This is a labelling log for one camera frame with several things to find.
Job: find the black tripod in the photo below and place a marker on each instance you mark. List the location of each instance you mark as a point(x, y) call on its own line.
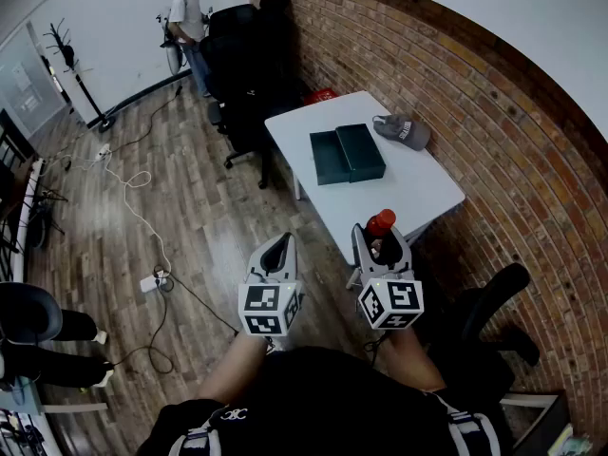
point(45, 207)

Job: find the small red-capped bottle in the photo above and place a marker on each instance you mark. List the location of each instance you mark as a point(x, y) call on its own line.
point(381, 221)

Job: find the white power adapter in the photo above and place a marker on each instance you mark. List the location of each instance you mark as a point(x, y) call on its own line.
point(151, 283)

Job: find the black round chair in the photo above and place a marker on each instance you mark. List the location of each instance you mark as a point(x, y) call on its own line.
point(26, 311)

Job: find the white power strip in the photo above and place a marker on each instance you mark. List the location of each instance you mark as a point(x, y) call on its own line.
point(102, 152)

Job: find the dark green box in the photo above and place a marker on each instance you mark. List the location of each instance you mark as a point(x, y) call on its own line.
point(328, 157)

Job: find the person's left forearm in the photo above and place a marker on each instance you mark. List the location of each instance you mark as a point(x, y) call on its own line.
point(233, 368)

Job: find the frosted glass door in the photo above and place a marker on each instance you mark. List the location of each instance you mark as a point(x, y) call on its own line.
point(24, 83)

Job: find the white scooter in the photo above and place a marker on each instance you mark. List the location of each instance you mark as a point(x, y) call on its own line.
point(173, 55)

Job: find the dark green box lid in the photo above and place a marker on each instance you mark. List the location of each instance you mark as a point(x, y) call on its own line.
point(361, 152)

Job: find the red plastic crate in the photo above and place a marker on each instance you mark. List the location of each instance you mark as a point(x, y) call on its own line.
point(320, 97)

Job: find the dark cabinet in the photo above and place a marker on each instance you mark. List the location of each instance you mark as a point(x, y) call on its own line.
point(546, 425)

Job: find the person's right forearm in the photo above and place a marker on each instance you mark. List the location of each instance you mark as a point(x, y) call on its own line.
point(413, 359)

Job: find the person's black shirt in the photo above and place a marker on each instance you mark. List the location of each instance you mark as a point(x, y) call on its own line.
point(323, 406)

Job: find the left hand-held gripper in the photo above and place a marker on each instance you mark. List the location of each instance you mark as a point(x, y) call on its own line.
point(266, 304)

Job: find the black coat rack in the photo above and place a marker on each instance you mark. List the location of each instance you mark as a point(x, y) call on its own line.
point(78, 83)

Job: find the grey baseball cap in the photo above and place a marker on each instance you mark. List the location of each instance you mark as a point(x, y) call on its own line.
point(408, 131)

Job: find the black office chair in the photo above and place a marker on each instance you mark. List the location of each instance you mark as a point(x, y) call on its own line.
point(242, 88)
point(480, 330)
point(280, 31)

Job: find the white table leg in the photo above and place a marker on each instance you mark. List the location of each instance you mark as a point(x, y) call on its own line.
point(297, 188)

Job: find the black metal shelf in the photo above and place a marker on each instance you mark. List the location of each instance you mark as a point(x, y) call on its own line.
point(12, 159)

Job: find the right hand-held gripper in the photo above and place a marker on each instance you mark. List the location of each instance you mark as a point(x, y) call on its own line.
point(389, 302)

